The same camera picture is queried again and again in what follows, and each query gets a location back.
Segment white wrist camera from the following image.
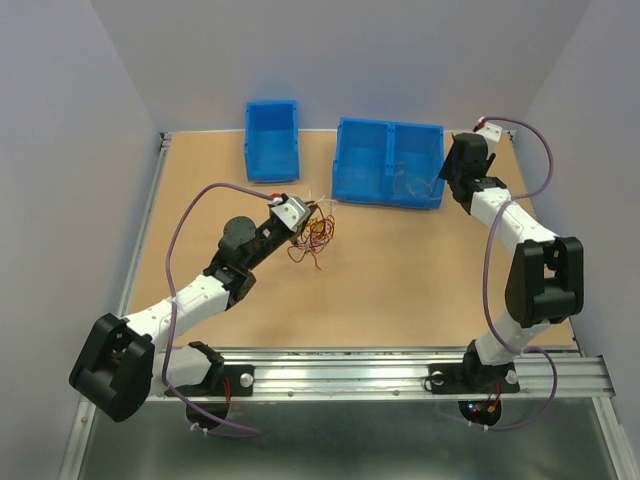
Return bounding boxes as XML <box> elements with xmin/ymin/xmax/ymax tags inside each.
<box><xmin>473</xmin><ymin>116</ymin><xmax>503</xmax><ymax>144</ymax></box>
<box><xmin>269</xmin><ymin>194</ymin><xmax>311</xmax><ymax>233</ymax></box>

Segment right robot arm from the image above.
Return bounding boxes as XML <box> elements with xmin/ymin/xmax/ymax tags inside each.
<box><xmin>425</xmin><ymin>124</ymin><xmax>584</xmax><ymax>395</ymax></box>

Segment small blue bin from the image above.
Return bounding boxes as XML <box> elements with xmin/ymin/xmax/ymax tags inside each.
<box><xmin>244</xmin><ymin>100</ymin><xmax>300</xmax><ymax>183</ymax></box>

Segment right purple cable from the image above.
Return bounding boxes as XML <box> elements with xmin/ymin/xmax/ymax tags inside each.
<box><xmin>487</xmin><ymin>115</ymin><xmax>560</xmax><ymax>434</ymax></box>

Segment purple cable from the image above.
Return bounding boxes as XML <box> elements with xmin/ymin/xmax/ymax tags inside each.
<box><xmin>487</xmin><ymin>115</ymin><xmax>560</xmax><ymax>434</ymax></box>
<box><xmin>162</xmin><ymin>182</ymin><xmax>281</xmax><ymax>439</ymax></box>

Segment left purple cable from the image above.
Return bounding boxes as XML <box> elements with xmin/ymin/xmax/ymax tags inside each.
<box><xmin>162</xmin><ymin>182</ymin><xmax>281</xmax><ymax>439</ymax></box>

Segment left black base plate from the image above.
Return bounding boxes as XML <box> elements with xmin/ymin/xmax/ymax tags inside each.
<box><xmin>177</xmin><ymin>364</ymin><xmax>255</xmax><ymax>397</ymax></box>

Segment right blue bin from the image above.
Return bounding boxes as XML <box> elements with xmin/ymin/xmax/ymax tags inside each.
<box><xmin>389</xmin><ymin>122</ymin><xmax>444</xmax><ymax>210</ymax></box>

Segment red yellow wire tangle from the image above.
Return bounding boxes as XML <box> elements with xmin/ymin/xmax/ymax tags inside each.
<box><xmin>285</xmin><ymin>212</ymin><xmax>337</xmax><ymax>272</ymax></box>

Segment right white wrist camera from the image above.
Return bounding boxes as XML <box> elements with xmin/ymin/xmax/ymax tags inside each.
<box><xmin>473</xmin><ymin>116</ymin><xmax>503</xmax><ymax>144</ymax></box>

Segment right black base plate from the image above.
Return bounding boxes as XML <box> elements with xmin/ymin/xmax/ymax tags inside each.
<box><xmin>423</xmin><ymin>362</ymin><xmax>520</xmax><ymax>396</ymax></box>

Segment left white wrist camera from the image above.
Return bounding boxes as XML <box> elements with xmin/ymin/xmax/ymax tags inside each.
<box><xmin>269</xmin><ymin>194</ymin><xmax>311</xmax><ymax>233</ymax></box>

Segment wires in right bin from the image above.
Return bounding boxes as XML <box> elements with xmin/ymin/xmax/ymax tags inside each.
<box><xmin>392</xmin><ymin>159</ymin><xmax>444</xmax><ymax>201</ymax></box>

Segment middle blue bin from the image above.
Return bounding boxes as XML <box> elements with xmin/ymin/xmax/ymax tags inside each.
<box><xmin>332</xmin><ymin>117</ymin><xmax>392</xmax><ymax>205</ymax></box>

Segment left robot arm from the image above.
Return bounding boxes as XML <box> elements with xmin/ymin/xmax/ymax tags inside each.
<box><xmin>69</xmin><ymin>195</ymin><xmax>318</xmax><ymax>422</ymax></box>

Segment aluminium rail frame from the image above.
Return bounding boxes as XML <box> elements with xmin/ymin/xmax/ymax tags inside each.
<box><xmin>57</xmin><ymin>130</ymin><xmax>640</xmax><ymax>480</ymax></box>

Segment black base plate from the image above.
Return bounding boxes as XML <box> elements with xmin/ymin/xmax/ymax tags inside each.
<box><xmin>423</xmin><ymin>362</ymin><xmax>520</xmax><ymax>396</ymax></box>
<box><xmin>177</xmin><ymin>364</ymin><xmax>255</xmax><ymax>397</ymax></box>

